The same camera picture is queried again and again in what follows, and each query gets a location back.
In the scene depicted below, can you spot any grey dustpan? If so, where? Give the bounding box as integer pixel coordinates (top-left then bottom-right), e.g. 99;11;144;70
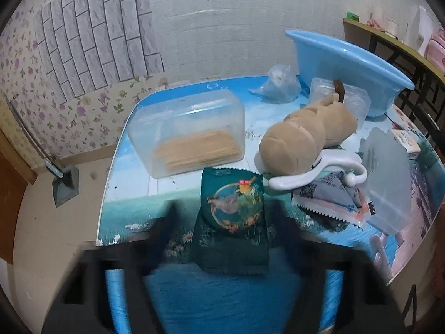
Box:
52;165;80;208

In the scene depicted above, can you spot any grey orange snack packet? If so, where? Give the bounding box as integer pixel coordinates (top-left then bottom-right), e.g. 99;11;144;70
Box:
292;171;370;232

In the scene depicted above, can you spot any clear plastic storage container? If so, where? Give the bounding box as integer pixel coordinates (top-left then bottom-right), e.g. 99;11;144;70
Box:
128;89;246;180

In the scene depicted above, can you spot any metal broom handle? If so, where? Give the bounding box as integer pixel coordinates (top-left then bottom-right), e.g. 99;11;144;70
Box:
5;95;64;179

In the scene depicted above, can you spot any small printed carton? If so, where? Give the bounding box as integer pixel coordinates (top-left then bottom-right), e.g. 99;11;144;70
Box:
389;129;422;158

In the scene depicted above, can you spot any small clear plastic box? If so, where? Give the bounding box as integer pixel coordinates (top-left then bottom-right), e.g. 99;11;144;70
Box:
309;77;371;126

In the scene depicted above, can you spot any tan plush toy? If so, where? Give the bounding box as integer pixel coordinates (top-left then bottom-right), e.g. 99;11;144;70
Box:
259;95;359;177

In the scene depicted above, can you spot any white plastic hook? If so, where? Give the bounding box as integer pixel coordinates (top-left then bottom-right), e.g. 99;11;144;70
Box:
254;148;368;191

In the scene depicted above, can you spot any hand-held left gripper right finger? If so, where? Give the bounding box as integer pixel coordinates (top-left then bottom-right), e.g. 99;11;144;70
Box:
278;212;407;334

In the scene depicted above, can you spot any dark green snack packet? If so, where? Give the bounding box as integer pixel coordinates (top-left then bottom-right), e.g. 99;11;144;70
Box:
189;168;270;275

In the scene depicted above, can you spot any light blue plastic basin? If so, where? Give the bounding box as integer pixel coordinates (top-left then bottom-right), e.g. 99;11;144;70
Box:
285;30;415;117

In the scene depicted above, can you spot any pink case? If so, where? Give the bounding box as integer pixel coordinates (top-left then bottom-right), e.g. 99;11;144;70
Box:
426;30;445;67

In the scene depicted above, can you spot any yellow-topped side table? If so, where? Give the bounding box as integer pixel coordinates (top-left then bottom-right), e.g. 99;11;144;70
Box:
342;17;445;154

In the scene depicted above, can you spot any clear plastic lid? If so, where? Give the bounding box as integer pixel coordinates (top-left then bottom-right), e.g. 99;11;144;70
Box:
358;127;416;236

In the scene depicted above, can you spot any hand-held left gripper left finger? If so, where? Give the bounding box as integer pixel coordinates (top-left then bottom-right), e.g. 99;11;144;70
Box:
42;200;179;334

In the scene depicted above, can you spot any wooden door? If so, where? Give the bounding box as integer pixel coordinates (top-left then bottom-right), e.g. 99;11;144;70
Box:
0;129;37;265

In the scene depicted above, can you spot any clear plastic bag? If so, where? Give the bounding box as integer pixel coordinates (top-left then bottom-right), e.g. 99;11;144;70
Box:
248;64;301;104

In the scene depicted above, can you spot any stack of tan crackers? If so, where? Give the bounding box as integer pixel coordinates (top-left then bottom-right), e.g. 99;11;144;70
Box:
154;130;243;172

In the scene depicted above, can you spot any white plastic bag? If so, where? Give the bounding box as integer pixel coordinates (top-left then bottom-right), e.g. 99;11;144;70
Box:
403;5;434;56

